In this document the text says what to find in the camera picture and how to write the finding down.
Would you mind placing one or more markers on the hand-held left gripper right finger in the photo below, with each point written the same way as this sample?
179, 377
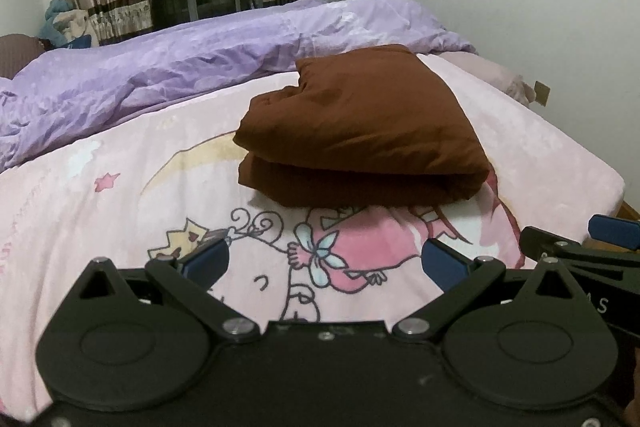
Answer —
442, 264

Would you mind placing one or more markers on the pink printed blanket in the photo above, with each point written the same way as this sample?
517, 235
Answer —
115, 217

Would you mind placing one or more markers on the pile of clothes by window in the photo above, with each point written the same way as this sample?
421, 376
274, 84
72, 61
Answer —
67, 24

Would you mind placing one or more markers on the purple duvet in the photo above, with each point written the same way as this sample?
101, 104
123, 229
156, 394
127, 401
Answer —
150, 62

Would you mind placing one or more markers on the dusty pink pillow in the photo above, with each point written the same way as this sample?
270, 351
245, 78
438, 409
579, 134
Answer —
490, 74

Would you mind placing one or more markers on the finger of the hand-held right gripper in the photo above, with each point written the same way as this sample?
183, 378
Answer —
555, 244
617, 232

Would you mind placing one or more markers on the beige wall socket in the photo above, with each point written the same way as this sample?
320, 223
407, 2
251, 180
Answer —
542, 93

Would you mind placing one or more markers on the brown garment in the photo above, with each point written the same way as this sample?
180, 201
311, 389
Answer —
370, 122

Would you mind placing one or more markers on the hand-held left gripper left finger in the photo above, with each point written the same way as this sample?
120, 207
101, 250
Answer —
207, 258

